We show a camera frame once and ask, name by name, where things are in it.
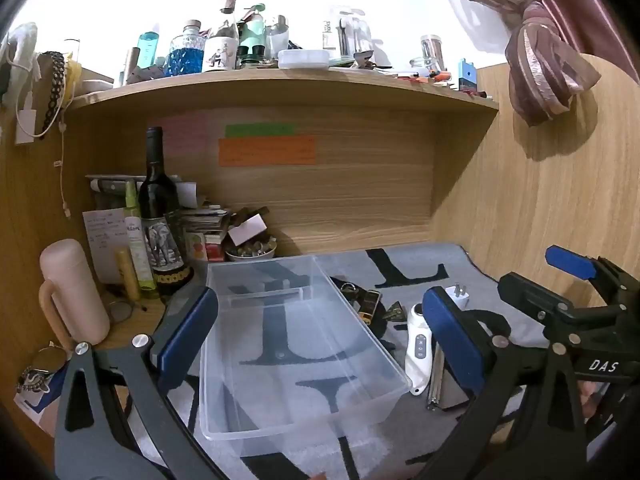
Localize pink thermos flask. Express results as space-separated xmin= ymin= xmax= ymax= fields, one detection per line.
xmin=39 ymin=239 xmax=111 ymax=354

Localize blue and black gadget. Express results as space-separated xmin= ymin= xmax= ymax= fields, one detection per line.
xmin=457 ymin=57 xmax=477 ymax=92

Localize wooden shelf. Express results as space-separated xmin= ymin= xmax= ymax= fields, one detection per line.
xmin=65 ymin=65 xmax=501 ymax=112

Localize teal liquid bottle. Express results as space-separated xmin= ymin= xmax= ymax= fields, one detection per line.
xmin=137 ymin=24 xmax=162 ymax=69

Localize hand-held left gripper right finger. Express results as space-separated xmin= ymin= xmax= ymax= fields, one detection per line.
xmin=410 ymin=287 xmax=591 ymax=480

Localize white handheld device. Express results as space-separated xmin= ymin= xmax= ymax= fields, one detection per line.
xmin=404 ymin=302 xmax=434 ymax=397

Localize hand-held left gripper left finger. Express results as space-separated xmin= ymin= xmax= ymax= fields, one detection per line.
xmin=54 ymin=286 xmax=221 ymax=480

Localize white plug adapter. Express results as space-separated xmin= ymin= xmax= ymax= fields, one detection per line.
xmin=445 ymin=284 xmax=471 ymax=311

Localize white bowl of trinkets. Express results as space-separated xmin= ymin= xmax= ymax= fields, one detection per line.
xmin=224 ymin=237 xmax=278 ymax=261

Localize orange paper note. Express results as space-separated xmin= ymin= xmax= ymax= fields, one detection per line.
xmin=218 ymin=136 xmax=317 ymax=167

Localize yellow tube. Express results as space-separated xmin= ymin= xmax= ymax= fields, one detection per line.
xmin=116 ymin=248 xmax=142 ymax=302

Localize stack of small books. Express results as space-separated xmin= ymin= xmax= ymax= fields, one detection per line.
xmin=180 ymin=202 xmax=236 ymax=234

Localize cardboard tube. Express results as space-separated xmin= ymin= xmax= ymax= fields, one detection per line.
xmin=125 ymin=47 xmax=141 ymax=86

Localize clear labelled liquor bottle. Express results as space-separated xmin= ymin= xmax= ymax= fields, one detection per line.
xmin=202 ymin=0 xmax=240 ymax=74

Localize round eyeglasses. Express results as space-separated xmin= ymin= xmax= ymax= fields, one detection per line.
xmin=107 ymin=297 xmax=148 ymax=326

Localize black braided strap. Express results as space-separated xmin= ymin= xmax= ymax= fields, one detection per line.
xmin=37 ymin=51 xmax=69 ymax=137

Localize grey mat with black letters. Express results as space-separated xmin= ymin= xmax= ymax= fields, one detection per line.
xmin=120 ymin=242 xmax=640 ymax=480

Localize dark wine bottle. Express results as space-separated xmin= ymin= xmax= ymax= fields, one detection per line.
xmin=137 ymin=126 xmax=195 ymax=304

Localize white charger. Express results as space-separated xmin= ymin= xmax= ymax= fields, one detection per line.
xmin=15 ymin=109 xmax=37 ymax=146

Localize mauve curtain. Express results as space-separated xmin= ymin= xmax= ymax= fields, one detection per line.
xmin=427 ymin=0 xmax=640 ymax=128

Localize flat white plastic box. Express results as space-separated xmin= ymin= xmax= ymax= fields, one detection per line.
xmin=277 ymin=48 xmax=331 ymax=70

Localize white card box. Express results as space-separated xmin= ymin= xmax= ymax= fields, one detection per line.
xmin=227 ymin=213 xmax=268 ymax=246

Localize person's right hand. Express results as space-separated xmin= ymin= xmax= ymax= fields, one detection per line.
xmin=579 ymin=382 xmax=604 ymax=418

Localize blue glass bottle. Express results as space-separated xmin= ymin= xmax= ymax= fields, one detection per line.
xmin=167 ymin=20 xmax=207 ymax=79

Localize silver metal bracelet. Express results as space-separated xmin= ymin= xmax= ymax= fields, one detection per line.
xmin=16 ymin=365 xmax=53 ymax=396

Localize silver metal rod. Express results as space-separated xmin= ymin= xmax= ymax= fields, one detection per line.
xmin=426 ymin=345 xmax=446 ymax=411

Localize black and gold box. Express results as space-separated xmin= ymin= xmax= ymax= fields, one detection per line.
xmin=357 ymin=290 xmax=384 ymax=326

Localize clear plastic storage box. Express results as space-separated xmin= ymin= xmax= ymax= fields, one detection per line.
xmin=199 ymin=254 xmax=413 ymax=458

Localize blue and white box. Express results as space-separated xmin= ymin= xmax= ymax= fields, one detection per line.
xmin=14 ymin=385 xmax=65 ymax=415

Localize green spray bottle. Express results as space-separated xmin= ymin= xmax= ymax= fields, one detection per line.
xmin=124 ymin=180 xmax=157 ymax=295

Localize fruit print box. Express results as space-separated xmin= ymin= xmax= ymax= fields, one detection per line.
xmin=186 ymin=232 xmax=209 ymax=261

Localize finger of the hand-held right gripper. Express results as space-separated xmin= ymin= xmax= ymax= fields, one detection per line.
xmin=497 ymin=271 xmax=577 ymax=330
xmin=545 ymin=245 xmax=640 ymax=311

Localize glass jar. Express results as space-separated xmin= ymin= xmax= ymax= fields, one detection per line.
xmin=420 ymin=35 xmax=446 ymax=71

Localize white handwritten note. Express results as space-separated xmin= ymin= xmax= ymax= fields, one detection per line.
xmin=82 ymin=207 xmax=131 ymax=286

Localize green paper note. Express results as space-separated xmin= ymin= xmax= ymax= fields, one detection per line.
xmin=225 ymin=122 xmax=296 ymax=138

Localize pink paper note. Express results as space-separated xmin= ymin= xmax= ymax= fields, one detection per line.
xmin=161 ymin=112 xmax=208 ymax=153

